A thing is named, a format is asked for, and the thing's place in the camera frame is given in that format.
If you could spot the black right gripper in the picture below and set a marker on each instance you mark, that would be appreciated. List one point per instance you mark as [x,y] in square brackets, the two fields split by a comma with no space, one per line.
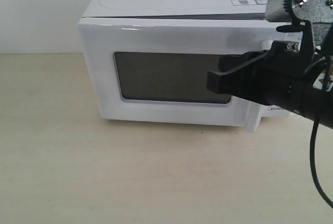
[278,76]

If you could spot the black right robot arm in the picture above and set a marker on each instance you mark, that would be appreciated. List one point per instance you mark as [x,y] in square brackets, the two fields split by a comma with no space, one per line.
[325,100]

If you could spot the white microwave door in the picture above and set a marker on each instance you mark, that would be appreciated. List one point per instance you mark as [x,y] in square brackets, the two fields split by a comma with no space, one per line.
[155,70]

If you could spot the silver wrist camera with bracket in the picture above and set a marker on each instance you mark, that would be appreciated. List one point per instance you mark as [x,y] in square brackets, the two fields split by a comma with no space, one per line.
[313,18]

